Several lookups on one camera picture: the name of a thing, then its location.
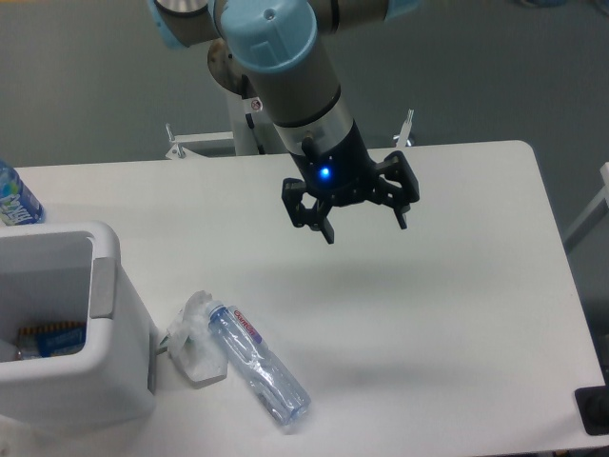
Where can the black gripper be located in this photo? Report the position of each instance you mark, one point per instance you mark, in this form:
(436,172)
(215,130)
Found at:
(345,175)

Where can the clear plastic water bottle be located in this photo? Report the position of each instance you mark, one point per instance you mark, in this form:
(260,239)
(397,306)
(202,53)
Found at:
(269,379)

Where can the white plastic wrapper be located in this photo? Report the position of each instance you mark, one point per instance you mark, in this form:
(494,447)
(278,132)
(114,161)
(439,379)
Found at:
(190,345)

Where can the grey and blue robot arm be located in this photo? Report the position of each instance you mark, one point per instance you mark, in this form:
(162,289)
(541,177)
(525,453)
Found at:
(273,50)

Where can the white plastic trash can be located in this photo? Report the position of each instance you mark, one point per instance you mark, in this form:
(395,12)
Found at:
(53,273)

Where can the black clamp at table edge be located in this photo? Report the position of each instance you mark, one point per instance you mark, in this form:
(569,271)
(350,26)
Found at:
(592,403)

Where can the blue snack packet in bin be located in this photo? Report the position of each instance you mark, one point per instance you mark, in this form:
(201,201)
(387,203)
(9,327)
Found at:
(51,340)

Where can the blue labelled bottle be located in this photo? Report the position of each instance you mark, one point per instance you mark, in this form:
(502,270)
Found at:
(19,206)

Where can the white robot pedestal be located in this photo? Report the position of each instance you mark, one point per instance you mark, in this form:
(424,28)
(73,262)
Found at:
(238,119)

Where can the white metal frame right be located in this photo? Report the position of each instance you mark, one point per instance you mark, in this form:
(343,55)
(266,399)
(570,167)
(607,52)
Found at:
(589,217)

